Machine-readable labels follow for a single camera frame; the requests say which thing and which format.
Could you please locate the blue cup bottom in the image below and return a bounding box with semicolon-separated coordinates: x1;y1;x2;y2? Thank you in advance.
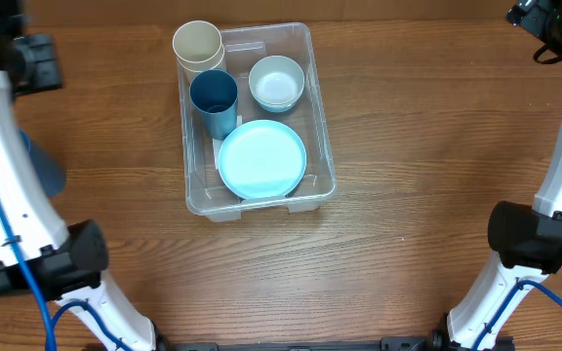
20;130;66;197

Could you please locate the blue cup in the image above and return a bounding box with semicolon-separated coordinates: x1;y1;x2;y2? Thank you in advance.
189;69;239;140
20;130;66;197

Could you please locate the cream cup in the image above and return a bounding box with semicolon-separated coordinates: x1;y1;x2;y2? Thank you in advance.
173;20;223;69
178;46;226;83

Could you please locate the blue cup top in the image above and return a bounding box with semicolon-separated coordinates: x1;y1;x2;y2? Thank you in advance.
189;69;239;140

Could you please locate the clear plastic storage bin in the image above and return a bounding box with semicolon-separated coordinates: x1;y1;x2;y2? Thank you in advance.
175;21;339;223

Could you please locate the grey bowl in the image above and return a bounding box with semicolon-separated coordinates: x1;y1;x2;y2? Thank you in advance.
249;56;305;106

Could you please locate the light blue plate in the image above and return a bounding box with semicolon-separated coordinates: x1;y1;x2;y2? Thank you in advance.
218;120;307;200

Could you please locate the light blue bowl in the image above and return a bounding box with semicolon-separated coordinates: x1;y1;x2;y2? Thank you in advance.
258;100;297;113

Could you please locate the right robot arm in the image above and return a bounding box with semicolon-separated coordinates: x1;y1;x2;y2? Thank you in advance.
422;0;562;350

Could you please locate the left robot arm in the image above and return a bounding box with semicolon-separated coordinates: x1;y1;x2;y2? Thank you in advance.
0;0;170;350

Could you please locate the white label in bin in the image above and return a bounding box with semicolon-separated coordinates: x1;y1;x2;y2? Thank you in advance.
212;115;243;169

